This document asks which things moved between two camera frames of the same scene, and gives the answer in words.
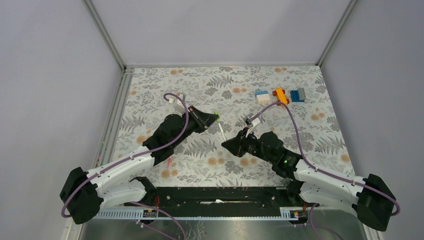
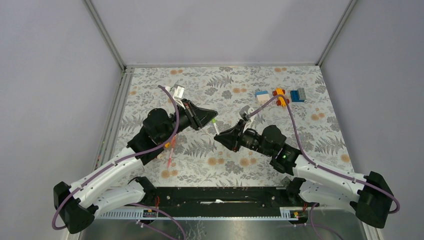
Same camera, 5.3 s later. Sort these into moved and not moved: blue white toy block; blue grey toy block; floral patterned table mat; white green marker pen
Moved: white green marker pen
Not moved: floral patterned table mat; blue grey toy block; blue white toy block
